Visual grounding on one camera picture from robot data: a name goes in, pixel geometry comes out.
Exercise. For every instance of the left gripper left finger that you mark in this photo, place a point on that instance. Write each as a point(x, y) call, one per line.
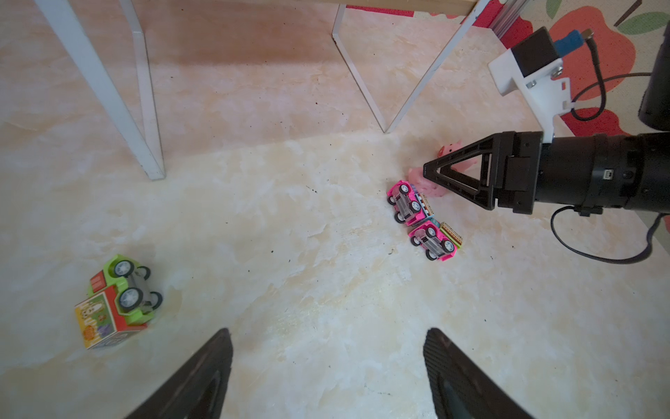
point(198, 388)

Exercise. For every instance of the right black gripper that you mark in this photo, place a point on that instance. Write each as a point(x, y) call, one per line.
point(514, 175)

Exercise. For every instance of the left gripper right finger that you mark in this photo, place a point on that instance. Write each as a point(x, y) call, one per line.
point(459, 388)

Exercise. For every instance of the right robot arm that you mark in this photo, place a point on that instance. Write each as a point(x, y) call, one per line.
point(591, 173)

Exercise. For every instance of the pink toy car lower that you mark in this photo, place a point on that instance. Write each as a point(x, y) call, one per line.
point(439, 240)

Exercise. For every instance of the pink toy car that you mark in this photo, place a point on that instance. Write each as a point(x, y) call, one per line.
point(410, 206)
point(439, 240)

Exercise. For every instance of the pink toy car upper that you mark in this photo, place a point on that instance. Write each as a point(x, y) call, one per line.
point(410, 206)

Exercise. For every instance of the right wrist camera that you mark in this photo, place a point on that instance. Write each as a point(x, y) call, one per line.
point(534, 68)

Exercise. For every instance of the right aluminium frame post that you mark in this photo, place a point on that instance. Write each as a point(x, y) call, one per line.
point(510, 12)

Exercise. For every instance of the wooden two-tier shelf white frame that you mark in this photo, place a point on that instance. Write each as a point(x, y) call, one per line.
point(145, 143)

